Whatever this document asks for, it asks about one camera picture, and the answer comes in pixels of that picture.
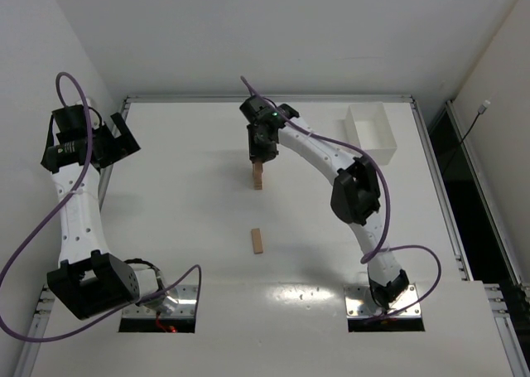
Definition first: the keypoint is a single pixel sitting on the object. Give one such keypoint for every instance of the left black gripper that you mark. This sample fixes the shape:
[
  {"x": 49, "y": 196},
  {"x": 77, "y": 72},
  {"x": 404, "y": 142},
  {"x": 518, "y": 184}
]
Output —
[{"x": 110, "y": 141}]

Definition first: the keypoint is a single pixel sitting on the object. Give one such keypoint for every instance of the white rectangular box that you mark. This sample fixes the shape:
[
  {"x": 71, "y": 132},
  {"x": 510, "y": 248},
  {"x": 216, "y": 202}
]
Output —
[{"x": 367, "y": 127}]

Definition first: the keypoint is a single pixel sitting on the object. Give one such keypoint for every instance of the wood block six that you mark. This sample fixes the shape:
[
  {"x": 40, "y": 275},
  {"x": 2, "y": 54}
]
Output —
[{"x": 257, "y": 240}]

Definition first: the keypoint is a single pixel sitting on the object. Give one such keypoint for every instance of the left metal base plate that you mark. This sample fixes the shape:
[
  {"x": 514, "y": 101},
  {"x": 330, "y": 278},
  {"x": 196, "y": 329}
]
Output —
[{"x": 180, "y": 305}]

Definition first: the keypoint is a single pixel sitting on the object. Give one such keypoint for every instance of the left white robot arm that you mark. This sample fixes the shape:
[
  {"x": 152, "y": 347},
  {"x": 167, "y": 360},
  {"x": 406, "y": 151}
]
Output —
[{"x": 90, "y": 280}]

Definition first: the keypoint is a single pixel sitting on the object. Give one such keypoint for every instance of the wood block seven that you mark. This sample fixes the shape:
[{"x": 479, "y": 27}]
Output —
[{"x": 257, "y": 166}]

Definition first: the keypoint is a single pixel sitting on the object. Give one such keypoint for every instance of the metal base plate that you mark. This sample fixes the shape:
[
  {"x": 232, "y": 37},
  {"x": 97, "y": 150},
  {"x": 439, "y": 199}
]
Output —
[
  {"x": 360, "y": 305},
  {"x": 180, "y": 305}
]

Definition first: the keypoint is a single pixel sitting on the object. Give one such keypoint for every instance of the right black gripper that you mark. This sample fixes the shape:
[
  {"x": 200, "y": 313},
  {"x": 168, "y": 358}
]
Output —
[{"x": 262, "y": 152}]

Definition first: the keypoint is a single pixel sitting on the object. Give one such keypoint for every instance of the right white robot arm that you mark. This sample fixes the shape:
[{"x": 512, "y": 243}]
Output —
[{"x": 359, "y": 197}]

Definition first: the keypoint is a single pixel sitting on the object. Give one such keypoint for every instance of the black wall cable white plug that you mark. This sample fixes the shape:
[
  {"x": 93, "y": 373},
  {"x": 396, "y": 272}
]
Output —
[{"x": 480, "y": 111}]

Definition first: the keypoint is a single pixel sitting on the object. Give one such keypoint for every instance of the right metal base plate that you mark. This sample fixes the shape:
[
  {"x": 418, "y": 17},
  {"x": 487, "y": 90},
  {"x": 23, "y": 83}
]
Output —
[{"x": 360, "y": 305}]

